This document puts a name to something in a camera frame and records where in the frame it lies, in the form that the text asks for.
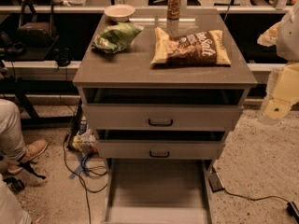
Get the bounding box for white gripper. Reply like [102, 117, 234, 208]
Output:
[259, 62, 299, 125]

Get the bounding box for brown chip bag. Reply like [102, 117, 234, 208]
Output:
[151, 27, 231, 66]

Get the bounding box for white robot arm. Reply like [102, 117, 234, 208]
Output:
[257, 1, 299, 125]

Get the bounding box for grey drawer cabinet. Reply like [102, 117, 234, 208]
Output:
[72, 8, 259, 161]

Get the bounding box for green chip bag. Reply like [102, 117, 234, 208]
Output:
[92, 22, 144, 54]

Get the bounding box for bottom drawer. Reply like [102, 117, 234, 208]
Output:
[101, 159, 215, 224]

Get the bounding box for drawer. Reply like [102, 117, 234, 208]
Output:
[96, 141, 225, 160]
[101, 159, 215, 224]
[82, 104, 243, 131]

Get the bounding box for middle drawer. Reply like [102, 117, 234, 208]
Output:
[96, 141, 225, 160]

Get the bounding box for top drawer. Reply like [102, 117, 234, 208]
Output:
[82, 104, 243, 131]

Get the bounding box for black power adapter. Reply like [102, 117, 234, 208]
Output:
[208, 172, 224, 192]

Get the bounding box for orange drink can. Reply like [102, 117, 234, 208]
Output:
[167, 0, 180, 20]

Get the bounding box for white bowl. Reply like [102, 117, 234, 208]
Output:
[104, 5, 135, 22]

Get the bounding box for snack bags on floor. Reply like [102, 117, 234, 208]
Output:
[71, 129, 97, 154]

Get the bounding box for black chair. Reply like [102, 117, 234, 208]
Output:
[16, 0, 59, 61]

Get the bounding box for person's leg with shoe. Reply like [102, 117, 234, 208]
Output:
[0, 99, 48, 175]

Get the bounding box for black floor cable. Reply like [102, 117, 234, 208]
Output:
[62, 133, 109, 224]

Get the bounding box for person's knee near camera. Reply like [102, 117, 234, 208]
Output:
[0, 175, 32, 224]

